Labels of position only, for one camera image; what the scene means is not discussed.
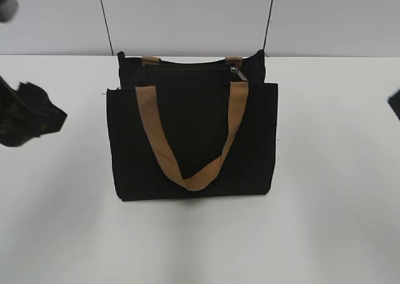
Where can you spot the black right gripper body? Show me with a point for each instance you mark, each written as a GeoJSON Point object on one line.
{"type": "Point", "coordinates": [394, 102]}

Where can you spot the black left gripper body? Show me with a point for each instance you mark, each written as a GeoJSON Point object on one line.
{"type": "Point", "coordinates": [27, 113]}

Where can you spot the black bag with tan handles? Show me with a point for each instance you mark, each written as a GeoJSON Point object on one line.
{"type": "Point", "coordinates": [192, 130]}

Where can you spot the silver zipper pull with ring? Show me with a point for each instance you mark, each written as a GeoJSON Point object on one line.
{"type": "Point", "coordinates": [238, 73]}

